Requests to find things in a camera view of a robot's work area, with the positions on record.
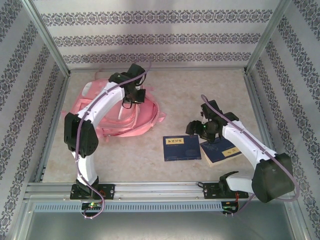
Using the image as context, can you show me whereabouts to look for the thick navy book cream pages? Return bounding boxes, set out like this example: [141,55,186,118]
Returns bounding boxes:
[199,137,243,169]

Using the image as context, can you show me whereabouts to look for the thin navy book yellow label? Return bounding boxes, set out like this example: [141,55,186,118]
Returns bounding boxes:
[162,135,202,163]

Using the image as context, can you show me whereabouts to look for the pink student backpack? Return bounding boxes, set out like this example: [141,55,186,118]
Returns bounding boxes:
[61,72,167,144]

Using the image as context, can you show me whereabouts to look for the grey metal base tray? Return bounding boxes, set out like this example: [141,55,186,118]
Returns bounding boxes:
[14,199,308,240]

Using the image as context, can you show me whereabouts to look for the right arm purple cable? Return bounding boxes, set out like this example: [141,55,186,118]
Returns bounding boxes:
[201,94,301,216]

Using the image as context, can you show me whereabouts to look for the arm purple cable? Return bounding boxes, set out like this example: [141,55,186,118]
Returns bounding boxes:
[201,94,301,216]
[74,59,153,221]

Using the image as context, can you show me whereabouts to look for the aluminium table edge rail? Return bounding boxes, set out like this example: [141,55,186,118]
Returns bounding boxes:
[243,71,287,181]
[33,72,72,185]
[68,66,247,73]

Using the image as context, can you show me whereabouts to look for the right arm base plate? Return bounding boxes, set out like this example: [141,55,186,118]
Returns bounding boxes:
[202,182,250,200]

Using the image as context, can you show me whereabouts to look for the slotted grey cable duct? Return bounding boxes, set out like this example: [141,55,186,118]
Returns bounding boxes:
[32,201,224,213]

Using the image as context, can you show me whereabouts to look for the aluminium frame post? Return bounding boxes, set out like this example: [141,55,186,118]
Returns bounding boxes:
[243,0,293,76]
[21,0,72,77]

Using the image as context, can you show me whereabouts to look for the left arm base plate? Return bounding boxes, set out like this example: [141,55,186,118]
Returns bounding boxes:
[69,183,117,201]

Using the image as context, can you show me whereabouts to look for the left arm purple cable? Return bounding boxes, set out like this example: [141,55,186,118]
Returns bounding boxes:
[74,59,153,221]

